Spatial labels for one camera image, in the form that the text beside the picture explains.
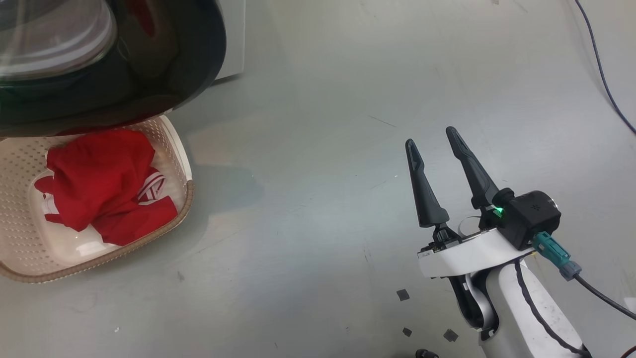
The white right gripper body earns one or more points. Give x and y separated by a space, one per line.
472 253

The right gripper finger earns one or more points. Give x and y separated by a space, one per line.
427 199
474 174

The black round washing machine door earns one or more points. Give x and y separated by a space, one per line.
149 74

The white front-load washing machine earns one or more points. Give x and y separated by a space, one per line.
233 35

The beige perforated laundry basket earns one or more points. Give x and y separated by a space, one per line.
20 199

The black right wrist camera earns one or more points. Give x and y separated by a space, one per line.
531 216

